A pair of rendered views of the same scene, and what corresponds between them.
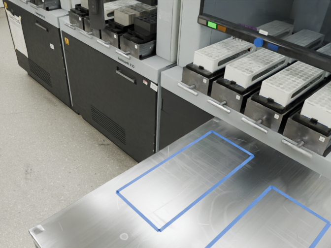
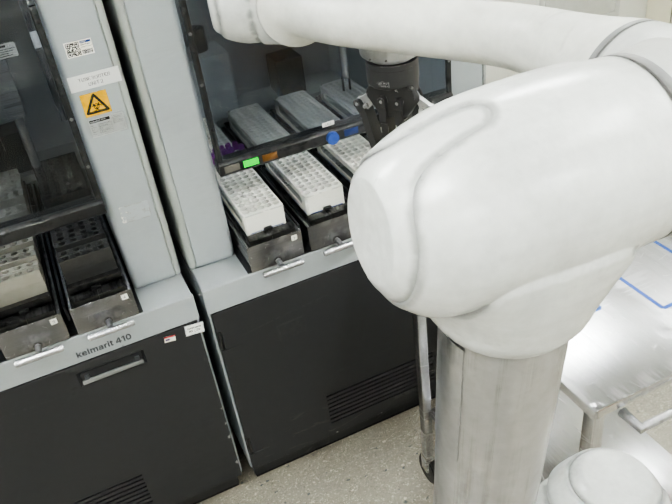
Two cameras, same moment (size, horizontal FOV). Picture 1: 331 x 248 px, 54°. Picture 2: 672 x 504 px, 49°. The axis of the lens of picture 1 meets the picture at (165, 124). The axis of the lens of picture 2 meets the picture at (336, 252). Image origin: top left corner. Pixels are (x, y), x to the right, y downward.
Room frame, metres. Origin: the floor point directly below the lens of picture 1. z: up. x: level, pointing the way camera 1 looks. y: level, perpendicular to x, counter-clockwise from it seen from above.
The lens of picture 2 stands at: (0.38, 1.11, 1.72)
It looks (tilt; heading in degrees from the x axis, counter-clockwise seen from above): 34 degrees down; 295
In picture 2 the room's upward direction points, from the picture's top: 8 degrees counter-clockwise
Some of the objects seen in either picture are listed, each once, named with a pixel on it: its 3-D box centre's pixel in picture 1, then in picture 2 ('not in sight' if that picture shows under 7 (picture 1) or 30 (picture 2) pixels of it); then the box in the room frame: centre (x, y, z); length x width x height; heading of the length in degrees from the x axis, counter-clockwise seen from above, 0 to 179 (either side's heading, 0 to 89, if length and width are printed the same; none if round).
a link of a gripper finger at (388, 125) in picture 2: not in sight; (388, 127); (0.72, 0.16, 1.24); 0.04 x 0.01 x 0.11; 82
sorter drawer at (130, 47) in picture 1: (178, 30); (82, 240); (1.63, -0.04, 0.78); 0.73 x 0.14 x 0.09; 136
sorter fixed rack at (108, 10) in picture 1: (119, 9); not in sight; (1.74, 0.27, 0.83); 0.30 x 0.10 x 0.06; 136
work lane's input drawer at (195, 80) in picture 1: (243, 56); (233, 192); (1.34, -0.33, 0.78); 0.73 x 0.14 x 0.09; 136
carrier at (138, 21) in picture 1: (143, 26); (88, 263); (1.46, 0.12, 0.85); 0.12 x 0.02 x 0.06; 46
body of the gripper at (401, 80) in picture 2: not in sight; (393, 85); (0.71, 0.16, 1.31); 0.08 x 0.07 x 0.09; 172
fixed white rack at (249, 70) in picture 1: (257, 66); (302, 177); (1.14, -0.34, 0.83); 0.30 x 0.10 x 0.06; 136
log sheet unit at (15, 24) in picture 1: (16, 33); not in sight; (2.33, 1.16, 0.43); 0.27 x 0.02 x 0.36; 46
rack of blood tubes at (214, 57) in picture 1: (226, 53); (245, 195); (1.25, -0.23, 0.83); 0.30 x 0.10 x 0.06; 136
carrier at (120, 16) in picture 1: (122, 17); (16, 287); (1.56, 0.23, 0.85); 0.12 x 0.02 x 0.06; 47
